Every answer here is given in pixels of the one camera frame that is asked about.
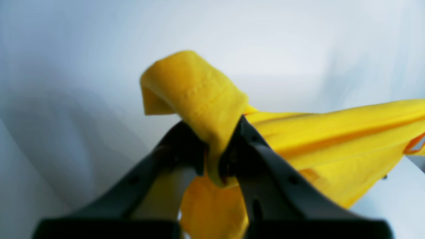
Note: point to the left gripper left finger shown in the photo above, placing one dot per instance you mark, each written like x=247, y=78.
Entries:
x=145, y=203

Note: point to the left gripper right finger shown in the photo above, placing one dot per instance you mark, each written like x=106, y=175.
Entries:
x=281, y=203

